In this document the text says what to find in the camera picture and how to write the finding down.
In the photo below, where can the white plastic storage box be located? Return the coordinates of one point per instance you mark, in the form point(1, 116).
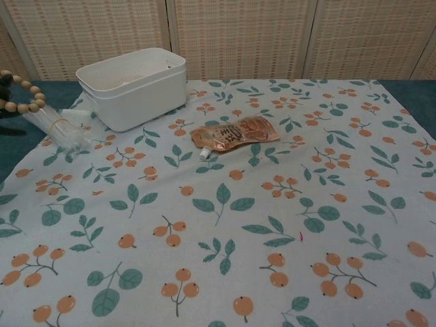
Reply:
point(136, 102)

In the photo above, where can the bundle of clear plastic straws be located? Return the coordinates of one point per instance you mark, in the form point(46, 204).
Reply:
point(61, 131)

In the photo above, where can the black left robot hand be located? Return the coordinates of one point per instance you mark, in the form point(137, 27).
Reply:
point(5, 92)

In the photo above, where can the orange spouted sauce pouch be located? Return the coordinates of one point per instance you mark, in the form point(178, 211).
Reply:
point(238, 134)

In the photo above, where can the floral leaf and berry tablecloth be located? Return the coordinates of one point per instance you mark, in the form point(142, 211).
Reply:
point(218, 255)

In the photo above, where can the woven bamboo folding screen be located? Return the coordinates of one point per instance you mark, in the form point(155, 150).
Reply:
point(238, 34)

